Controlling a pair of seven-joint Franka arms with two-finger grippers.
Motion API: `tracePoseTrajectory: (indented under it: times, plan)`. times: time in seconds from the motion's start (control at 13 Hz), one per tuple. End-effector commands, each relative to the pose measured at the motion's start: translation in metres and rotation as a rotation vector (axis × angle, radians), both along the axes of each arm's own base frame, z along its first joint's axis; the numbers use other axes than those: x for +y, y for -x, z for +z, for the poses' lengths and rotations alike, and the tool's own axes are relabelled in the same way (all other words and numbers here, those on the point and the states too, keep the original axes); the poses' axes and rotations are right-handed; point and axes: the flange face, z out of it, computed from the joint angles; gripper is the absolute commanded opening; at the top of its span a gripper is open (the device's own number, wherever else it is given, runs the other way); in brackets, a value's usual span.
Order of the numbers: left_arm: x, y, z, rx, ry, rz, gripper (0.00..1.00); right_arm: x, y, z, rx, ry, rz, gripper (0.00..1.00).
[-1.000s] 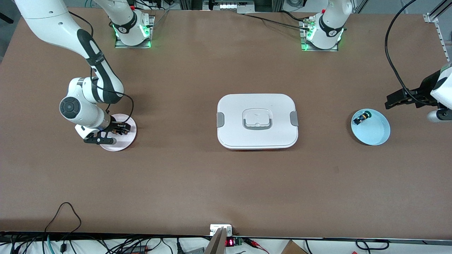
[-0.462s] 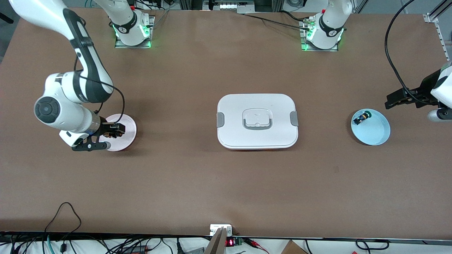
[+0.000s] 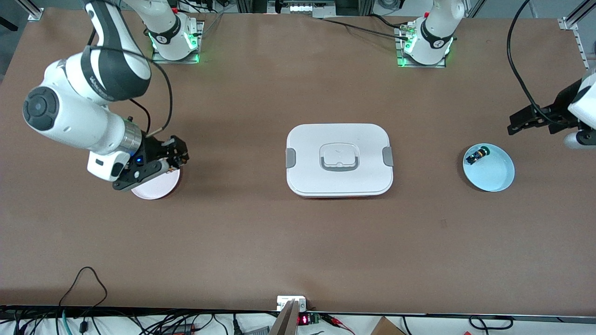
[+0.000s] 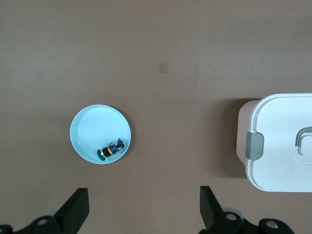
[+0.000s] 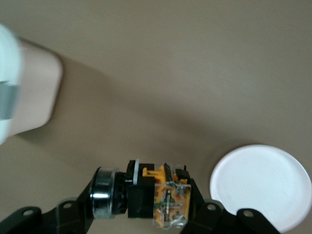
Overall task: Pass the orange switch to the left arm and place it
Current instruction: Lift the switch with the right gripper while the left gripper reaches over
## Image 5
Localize orange push-button switch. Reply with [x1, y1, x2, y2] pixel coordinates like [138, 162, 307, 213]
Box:
[89, 158, 194, 230]

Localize white lidded box grey clips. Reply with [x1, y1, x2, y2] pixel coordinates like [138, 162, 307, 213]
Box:
[0, 23, 64, 145]

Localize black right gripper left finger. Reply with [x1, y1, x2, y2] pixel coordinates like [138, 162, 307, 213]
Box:
[0, 180, 98, 234]

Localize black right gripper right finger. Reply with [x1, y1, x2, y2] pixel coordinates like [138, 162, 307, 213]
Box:
[181, 177, 281, 234]

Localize pale pink round plate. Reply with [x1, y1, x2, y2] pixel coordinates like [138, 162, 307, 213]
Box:
[209, 144, 312, 234]

